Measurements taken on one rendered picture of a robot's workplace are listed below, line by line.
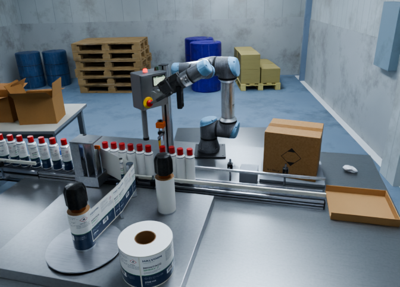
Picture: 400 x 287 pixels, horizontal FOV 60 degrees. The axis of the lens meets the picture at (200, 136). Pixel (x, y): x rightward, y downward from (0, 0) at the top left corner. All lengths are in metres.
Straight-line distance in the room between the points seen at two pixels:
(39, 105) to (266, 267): 2.53
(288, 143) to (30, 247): 1.36
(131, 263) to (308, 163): 1.14
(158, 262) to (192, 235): 0.31
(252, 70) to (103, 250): 5.89
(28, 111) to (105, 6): 5.48
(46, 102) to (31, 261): 2.00
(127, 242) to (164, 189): 0.37
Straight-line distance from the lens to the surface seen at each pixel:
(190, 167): 1.85
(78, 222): 1.45
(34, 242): 1.70
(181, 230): 1.58
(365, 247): 1.69
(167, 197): 1.62
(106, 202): 1.55
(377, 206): 1.97
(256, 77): 7.07
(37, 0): 9.18
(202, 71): 1.64
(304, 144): 1.95
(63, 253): 1.56
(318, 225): 1.75
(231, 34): 8.27
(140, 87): 1.79
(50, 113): 3.39
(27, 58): 8.37
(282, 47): 8.44
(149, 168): 1.93
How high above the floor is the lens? 1.84
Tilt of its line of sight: 23 degrees down
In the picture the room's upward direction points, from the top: 2 degrees counter-clockwise
